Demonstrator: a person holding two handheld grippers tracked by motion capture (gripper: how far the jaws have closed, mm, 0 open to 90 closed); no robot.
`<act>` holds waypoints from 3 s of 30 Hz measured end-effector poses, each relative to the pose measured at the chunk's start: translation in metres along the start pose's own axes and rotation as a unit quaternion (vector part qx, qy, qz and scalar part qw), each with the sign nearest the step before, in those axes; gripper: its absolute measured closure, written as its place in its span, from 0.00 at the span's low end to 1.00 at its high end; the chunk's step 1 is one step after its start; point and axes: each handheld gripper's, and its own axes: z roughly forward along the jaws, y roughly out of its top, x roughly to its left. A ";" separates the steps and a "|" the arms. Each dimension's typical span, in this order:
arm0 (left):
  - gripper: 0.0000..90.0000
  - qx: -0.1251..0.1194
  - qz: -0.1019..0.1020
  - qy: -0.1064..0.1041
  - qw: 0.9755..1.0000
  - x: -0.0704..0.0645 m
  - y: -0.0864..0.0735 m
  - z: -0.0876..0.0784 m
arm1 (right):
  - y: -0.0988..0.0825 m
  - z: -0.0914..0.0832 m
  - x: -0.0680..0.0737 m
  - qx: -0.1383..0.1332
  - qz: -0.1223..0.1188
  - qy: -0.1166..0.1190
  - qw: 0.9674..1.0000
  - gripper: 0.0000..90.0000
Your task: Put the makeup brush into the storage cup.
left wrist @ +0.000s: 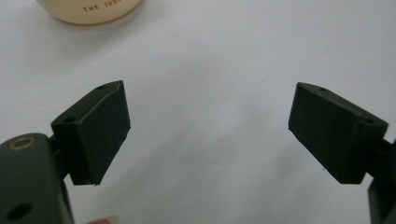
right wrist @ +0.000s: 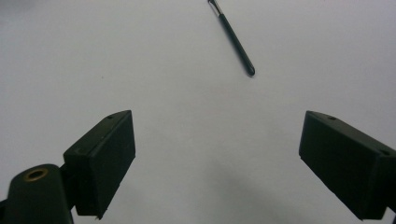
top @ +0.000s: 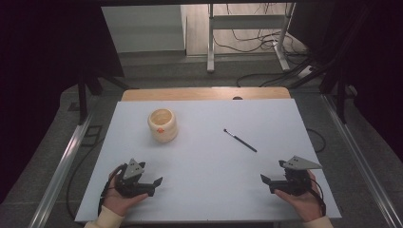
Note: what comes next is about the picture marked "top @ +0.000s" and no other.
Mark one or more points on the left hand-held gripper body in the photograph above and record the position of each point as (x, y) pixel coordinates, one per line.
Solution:
(131, 171)

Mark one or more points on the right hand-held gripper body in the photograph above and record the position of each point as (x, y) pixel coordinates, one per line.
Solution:
(296, 183)

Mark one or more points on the cream pen holder cup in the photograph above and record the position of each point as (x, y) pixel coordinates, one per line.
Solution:
(163, 126)

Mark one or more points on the black pen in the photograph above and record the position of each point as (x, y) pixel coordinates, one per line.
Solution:
(240, 140)

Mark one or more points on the person's right hand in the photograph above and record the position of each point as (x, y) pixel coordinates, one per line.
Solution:
(304, 204)

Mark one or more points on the person's left hand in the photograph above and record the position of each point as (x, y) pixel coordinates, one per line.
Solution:
(118, 202)

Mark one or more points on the white table sheet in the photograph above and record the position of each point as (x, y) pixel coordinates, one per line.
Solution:
(206, 177)

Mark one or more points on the black metal stand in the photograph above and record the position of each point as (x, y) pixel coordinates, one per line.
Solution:
(82, 95)
(340, 95)

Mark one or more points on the white power strip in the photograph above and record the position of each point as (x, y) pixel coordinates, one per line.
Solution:
(305, 71)

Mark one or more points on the white cabinet panel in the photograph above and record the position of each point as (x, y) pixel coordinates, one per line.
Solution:
(142, 28)

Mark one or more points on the black floor bracket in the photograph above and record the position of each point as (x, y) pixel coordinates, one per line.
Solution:
(92, 136)

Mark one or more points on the aluminium rail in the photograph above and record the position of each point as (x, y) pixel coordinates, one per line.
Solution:
(361, 158)
(60, 171)

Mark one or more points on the white metal desk frame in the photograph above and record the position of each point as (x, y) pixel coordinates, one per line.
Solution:
(210, 41)

